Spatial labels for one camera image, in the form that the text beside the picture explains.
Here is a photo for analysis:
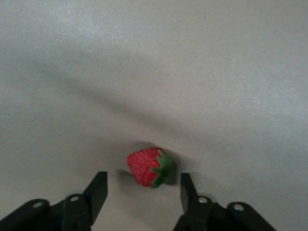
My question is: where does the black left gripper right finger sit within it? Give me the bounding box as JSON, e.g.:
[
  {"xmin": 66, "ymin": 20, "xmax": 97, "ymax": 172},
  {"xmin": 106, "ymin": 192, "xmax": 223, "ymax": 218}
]
[{"xmin": 172, "ymin": 172, "xmax": 278, "ymax": 231}]

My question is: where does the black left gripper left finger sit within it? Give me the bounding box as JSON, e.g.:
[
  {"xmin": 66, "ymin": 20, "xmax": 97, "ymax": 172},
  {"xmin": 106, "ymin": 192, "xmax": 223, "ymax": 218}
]
[{"xmin": 0, "ymin": 171, "xmax": 108, "ymax": 231}]

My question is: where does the red strawberry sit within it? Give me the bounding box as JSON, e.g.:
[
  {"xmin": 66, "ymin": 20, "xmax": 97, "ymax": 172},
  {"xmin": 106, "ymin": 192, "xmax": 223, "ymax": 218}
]
[{"xmin": 126, "ymin": 146, "xmax": 174, "ymax": 189}]

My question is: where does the brown table cover mat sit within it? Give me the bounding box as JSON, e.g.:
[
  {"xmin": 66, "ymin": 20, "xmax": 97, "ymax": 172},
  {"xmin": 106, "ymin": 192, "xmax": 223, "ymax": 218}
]
[{"xmin": 0, "ymin": 0, "xmax": 308, "ymax": 231}]

